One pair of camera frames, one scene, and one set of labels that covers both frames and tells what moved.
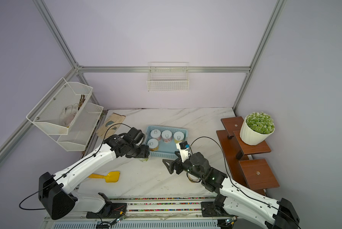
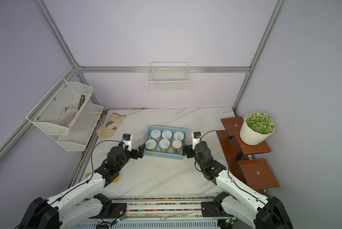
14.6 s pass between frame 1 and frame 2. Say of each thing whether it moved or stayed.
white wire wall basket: stayed
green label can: moved
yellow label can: stayed
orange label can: stayed
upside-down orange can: moved
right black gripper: moved
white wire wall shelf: stayed
